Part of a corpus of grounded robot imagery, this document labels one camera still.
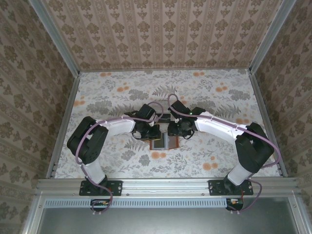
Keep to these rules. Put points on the aluminium lower frame strut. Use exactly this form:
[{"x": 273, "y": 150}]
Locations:
[
  {"x": 299, "y": 217},
  {"x": 34, "y": 217}
]

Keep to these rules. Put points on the aluminium table side rail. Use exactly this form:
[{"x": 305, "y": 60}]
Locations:
[
  {"x": 63, "y": 126},
  {"x": 268, "y": 122}
]

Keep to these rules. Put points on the aluminium mounting rail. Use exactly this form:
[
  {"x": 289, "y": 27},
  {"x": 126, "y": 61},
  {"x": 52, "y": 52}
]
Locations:
[{"x": 165, "y": 186}]

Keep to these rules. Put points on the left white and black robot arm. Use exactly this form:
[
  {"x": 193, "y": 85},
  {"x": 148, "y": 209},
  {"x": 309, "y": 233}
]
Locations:
[{"x": 117, "y": 126}]

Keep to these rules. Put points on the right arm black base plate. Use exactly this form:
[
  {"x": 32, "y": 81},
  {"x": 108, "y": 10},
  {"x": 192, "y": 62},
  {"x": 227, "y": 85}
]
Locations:
[{"x": 214, "y": 189}]

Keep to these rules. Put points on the aluminium frame post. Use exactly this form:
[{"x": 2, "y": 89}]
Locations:
[
  {"x": 270, "y": 36},
  {"x": 56, "y": 39}
]

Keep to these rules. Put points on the grey credit card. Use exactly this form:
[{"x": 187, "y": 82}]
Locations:
[{"x": 158, "y": 145}]

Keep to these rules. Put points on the grey metal panel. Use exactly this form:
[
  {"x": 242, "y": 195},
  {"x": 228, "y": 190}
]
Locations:
[{"x": 165, "y": 221}]

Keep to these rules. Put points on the brown leather card holder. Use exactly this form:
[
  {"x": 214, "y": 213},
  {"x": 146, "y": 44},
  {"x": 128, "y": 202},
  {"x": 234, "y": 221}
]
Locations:
[{"x": 173, "y": 143}]

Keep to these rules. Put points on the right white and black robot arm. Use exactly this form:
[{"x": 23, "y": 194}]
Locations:
[{"x": 214, "y": 126}]

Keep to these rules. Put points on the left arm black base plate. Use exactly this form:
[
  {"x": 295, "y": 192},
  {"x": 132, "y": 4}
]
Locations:
[{"x": 117, "y": 187}]

